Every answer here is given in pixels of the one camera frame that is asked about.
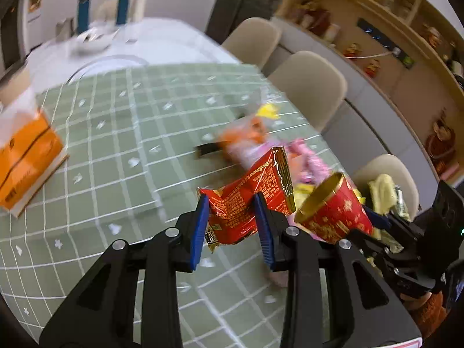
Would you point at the grey sideboard cabinet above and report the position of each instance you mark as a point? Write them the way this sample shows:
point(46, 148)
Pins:
point(362, 116)

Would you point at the orange clear plastic packet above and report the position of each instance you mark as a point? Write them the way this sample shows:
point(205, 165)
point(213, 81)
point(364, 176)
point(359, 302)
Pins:
point(243, 137)

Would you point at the blue carton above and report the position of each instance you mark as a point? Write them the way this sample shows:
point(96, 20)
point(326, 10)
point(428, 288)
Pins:
point(124, 5)

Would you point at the black packet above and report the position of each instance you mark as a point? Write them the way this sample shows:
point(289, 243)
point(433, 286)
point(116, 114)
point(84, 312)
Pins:
point(208, 149)

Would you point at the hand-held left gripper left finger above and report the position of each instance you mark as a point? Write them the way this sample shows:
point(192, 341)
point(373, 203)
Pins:
point(201, 226)

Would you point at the small red figurine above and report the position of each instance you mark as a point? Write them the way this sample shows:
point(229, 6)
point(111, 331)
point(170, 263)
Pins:
point(353, 50)
point(372, 68)

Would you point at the red yellow doll figurine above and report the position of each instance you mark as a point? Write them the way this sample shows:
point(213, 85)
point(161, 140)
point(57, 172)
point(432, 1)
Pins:
point(313, 14)

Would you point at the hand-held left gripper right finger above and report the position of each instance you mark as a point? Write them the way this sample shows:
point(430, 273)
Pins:
point(263, 232)

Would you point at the white carton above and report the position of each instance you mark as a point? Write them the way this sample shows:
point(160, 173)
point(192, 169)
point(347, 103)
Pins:
point(141, 2)

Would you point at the wall picture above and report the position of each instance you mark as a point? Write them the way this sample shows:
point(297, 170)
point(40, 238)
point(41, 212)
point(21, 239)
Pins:
point(35, 2)

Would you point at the trash bin with yellow bag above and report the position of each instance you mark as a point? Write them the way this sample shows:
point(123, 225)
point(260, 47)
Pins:
point(382, 192)

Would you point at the pink box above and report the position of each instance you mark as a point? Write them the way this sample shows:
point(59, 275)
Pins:
point(453, 171)

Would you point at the yellow pink chip packet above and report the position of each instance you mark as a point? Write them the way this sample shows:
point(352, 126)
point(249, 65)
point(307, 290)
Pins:
point(269, 111)

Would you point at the red snack packet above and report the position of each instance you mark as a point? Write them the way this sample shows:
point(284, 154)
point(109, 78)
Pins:
point(235, 206)

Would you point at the black power strip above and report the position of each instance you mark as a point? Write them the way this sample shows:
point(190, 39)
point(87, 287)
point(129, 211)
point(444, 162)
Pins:
point(384, 41)

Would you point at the orange tissue box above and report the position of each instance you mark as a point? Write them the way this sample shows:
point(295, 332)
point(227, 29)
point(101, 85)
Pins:
point(25, 156)

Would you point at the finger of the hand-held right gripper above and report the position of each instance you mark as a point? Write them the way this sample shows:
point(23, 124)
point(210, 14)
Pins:
point(377, 219)
point(373, 248)

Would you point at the brown doll figurine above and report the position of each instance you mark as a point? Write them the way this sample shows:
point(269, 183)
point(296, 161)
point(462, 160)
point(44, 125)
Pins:
point(440, 141)

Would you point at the dark door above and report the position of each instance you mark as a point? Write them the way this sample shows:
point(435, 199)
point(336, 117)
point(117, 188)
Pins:
point(232, 3)

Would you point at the wooden wall shelf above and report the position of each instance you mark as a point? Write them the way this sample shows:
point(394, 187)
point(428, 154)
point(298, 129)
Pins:
point(366, 7)

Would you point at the green checked tablecloth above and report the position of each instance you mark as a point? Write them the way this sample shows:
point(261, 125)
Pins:
point(119, 152)

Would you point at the beige chair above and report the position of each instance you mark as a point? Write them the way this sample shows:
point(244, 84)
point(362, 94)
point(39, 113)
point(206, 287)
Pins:
point(252, 40)
point(384, 166)
point(308, 83)

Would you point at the red paper cup gold rim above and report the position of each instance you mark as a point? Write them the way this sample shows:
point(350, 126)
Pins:
point(337, 206)

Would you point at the person's right forearm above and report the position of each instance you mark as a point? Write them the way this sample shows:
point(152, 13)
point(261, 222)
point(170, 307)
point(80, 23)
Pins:
point(429, 313)

